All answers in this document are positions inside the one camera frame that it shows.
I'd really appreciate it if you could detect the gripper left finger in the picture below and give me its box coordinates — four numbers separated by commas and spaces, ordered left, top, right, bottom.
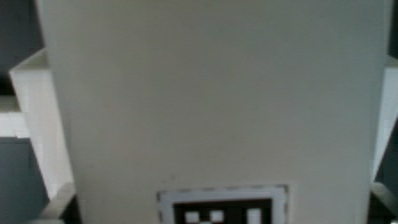
29, 183, 80, 224

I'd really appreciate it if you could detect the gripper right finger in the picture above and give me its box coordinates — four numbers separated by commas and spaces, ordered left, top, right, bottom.
370, 182, 398, 224

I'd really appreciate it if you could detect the white cabinet body box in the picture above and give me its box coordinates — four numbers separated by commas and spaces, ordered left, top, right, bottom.
11, 50, 398, 199

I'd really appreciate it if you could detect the white cabinet top block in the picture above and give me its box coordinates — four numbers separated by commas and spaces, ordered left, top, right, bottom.
38, 0, 391, 224

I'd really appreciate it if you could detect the white U-shaped obstacle frame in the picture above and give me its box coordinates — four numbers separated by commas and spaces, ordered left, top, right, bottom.
0, 95, 30, 138

